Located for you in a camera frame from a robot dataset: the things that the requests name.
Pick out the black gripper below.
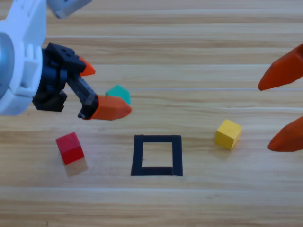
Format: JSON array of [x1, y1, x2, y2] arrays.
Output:
[[32, 42, 133, 122]]

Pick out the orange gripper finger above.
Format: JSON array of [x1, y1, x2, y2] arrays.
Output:
[[258, 43, 303, 91], [267, 115, 303, 152]]

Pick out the green wooden cube block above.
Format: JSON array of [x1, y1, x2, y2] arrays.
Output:
[[105, 85, 132, 106]]

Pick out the yellow wooden cube block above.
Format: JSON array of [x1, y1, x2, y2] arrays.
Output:
[[214, 119, 243, 151]]

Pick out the red wooden cube block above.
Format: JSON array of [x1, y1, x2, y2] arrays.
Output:
[[55, 131, 85, 166]]

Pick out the black tape square outline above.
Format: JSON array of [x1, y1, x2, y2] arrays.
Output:
[[130, 134, 184, 177]]

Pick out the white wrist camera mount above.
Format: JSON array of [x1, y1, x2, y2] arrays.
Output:
[[0, 0, 48, 117]]

